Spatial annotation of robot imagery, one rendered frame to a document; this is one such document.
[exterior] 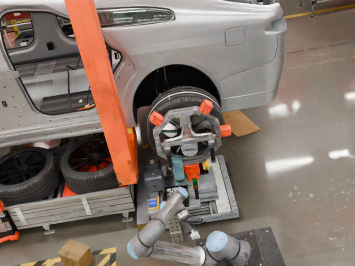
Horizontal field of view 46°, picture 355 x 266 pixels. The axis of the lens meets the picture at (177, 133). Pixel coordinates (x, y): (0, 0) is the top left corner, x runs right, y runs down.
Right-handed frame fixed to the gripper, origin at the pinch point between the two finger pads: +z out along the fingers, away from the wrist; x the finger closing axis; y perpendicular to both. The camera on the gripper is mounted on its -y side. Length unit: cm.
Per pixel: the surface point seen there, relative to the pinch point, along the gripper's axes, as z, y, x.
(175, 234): -22, 15, -47
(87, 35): -139, -4, 91
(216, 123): -70, -59, 6
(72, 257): -48, 97, -33
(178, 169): -59, -14, -12
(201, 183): -53, -29, -62
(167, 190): -49, 2, -12
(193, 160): -63, -30, -23
